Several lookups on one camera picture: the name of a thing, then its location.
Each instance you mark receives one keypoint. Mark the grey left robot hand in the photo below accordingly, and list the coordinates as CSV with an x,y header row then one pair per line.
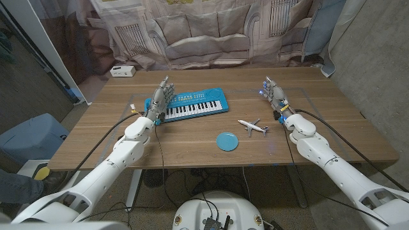
x,y
158,102

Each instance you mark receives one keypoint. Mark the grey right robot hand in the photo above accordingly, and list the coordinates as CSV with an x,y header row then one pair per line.
x,y
277,96

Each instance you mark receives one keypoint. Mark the blue toy piano keyboard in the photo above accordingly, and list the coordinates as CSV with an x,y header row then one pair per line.
x,y
204,96

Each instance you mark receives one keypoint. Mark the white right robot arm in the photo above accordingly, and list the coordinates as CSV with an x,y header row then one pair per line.
x,y
335,163

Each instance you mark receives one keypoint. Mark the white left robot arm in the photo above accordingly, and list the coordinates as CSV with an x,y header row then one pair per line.
x,y
105,169

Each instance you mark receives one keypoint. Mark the white toy airplane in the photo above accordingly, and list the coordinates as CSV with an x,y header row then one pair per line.
x,y
252,126

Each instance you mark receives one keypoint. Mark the white power strip box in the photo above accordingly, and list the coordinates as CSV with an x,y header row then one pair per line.
x,y
122,71

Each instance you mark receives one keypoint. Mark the black phone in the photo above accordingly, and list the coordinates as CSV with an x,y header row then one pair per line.
x,y
121,138

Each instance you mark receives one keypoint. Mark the small blue plate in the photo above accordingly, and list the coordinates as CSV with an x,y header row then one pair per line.
x,y
227,141

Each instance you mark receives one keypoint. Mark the round black floor fan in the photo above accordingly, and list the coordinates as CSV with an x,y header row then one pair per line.
x,y
155,177

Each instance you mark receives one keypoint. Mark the printed sofa room backdrop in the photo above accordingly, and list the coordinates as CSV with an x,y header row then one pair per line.
x,y
204,32

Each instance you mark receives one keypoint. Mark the pale curtain cloth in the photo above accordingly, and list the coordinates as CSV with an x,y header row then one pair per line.
x,y
338,32

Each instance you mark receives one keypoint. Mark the white table leg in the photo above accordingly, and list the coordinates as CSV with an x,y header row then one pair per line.
x,y
132,188

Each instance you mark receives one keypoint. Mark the grey table leg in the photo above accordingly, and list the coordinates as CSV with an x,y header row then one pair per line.
x,y
297,188

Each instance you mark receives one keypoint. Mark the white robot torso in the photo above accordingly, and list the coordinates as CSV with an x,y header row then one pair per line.
x,y
217,207

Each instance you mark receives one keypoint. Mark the dark shoe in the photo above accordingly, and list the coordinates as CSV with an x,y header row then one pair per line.
x,y
54,181

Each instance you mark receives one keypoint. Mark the blue plastic bin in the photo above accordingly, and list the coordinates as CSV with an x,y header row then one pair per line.
x,y
32,137

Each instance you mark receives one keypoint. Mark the person leg in jeans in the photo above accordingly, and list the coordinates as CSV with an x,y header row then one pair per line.
x,y
19,188

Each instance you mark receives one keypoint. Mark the white door frame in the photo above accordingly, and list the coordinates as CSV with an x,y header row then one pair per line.
x,y
38,38

